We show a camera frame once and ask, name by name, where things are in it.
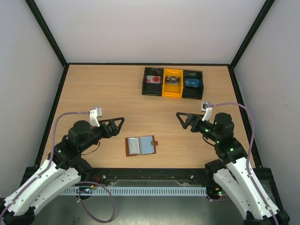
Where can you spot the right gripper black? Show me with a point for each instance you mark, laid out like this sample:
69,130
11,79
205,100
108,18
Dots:
192,122

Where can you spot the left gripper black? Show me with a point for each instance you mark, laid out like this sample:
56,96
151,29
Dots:
115,131

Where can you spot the brown leather card holder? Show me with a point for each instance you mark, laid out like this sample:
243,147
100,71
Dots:
143,145

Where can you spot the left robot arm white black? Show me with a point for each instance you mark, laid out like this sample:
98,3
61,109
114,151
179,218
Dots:
63,168

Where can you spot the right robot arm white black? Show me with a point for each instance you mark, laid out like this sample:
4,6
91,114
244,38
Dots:
232,172

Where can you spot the blue card in bin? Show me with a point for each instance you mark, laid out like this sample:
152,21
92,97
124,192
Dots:
190,82

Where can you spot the dark black card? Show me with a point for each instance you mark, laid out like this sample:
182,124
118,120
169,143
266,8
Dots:
172,80

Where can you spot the red white card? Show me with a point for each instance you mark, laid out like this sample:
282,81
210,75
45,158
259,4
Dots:
154,79

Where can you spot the right black bin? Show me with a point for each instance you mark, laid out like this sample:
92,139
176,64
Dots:
189,92

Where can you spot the black bin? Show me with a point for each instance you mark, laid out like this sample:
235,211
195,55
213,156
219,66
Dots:
189,92
149,88

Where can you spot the yellow middle bin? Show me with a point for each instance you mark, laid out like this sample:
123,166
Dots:
174,91

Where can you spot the left black bin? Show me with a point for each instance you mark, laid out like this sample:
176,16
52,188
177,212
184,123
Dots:
149,88

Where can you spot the left controller board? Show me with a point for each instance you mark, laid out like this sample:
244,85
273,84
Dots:
86,190

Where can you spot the controller board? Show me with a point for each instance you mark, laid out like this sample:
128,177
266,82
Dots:
215,192
86,190

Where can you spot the right controller board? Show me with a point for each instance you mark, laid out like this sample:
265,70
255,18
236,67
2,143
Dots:
215,192

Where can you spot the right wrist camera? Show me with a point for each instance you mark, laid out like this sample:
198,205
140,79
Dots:
207,109

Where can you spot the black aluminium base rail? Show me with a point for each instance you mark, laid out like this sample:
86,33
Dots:
194,176

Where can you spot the black cage frame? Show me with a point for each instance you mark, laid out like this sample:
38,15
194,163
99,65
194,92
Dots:
243,110

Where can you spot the light blue slotted cable duct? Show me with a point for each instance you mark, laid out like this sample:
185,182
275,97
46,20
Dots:
142,191

